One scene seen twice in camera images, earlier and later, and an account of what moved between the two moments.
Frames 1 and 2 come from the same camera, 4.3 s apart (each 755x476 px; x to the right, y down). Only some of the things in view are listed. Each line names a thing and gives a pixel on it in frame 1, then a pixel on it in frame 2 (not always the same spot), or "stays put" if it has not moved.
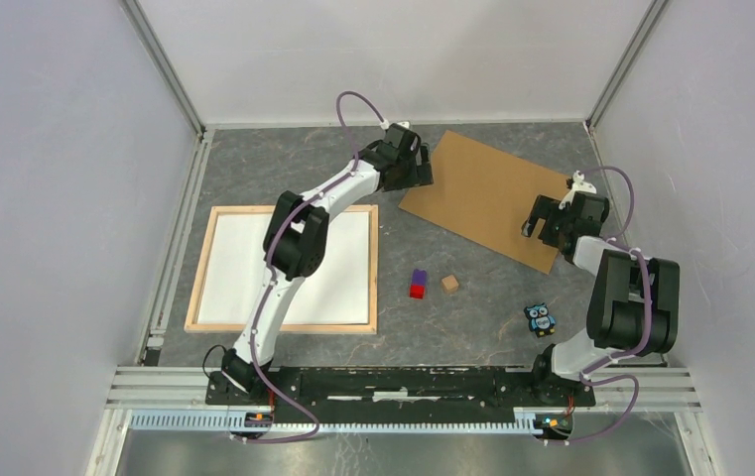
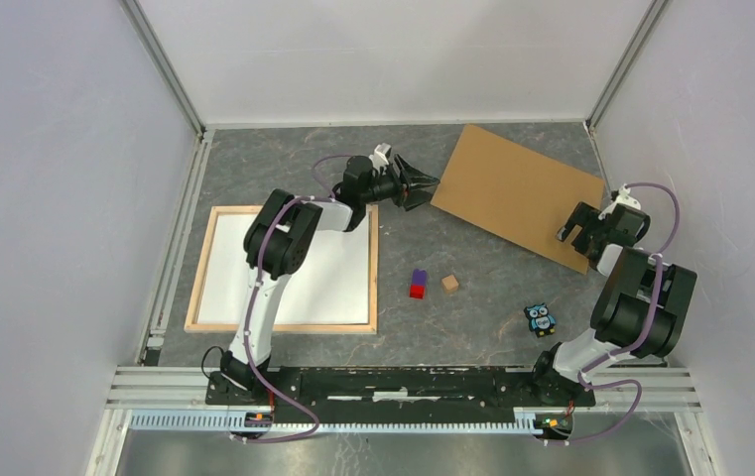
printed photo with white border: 232,272 stays put
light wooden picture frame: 192,326 stays put
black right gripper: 542,208 → 583,216
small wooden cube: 449,285 stays put
